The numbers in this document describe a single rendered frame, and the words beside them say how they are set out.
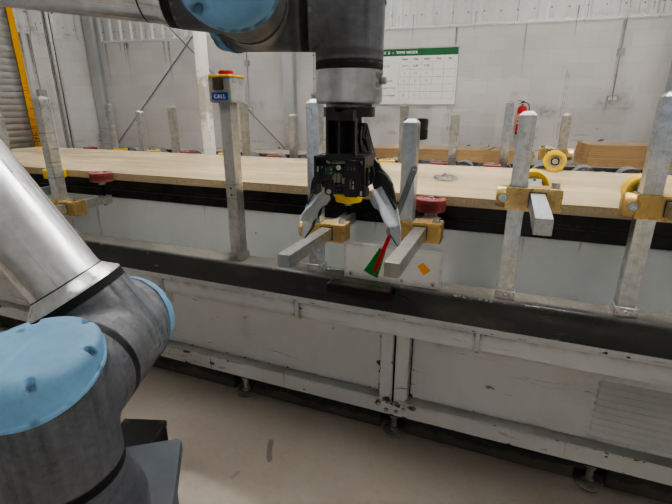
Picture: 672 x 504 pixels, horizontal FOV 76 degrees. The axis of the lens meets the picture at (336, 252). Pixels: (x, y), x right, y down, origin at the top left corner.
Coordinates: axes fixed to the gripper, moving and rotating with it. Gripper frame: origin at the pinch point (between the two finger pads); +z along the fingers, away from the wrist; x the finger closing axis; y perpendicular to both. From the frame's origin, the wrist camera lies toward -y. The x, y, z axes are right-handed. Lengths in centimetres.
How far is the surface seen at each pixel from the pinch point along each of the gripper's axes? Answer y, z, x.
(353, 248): -43.0, 15.4, -10.3
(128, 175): -73, 5, -106
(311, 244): -30.6, 11.3, -17.6
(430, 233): -41.1, 9.2, 9.5
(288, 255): -19.4, 10.5, -18.9
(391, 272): -13.6, 9.7, 4.5
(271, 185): -67, 4, -44
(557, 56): -753, -98, 142
